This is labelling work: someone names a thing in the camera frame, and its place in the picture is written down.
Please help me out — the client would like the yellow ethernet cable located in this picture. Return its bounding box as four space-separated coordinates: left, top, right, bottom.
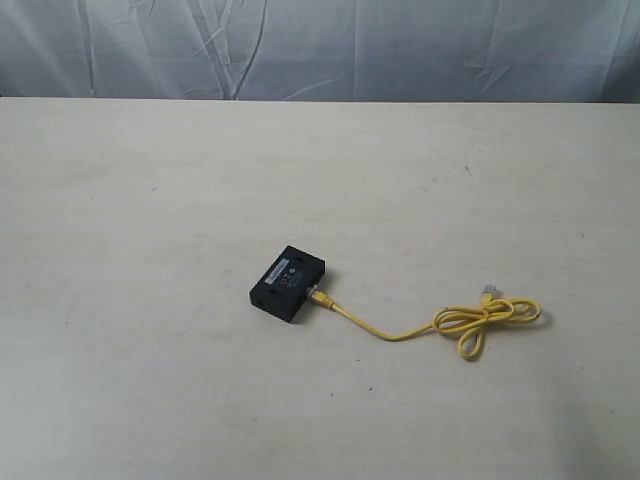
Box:
307 284 544 361

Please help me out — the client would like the small black adapter box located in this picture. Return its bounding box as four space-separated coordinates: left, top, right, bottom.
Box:
249 245 326 323

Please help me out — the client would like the grey wrinkled backdrop cloth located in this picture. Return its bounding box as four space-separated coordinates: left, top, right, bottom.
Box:
1 1 639 103

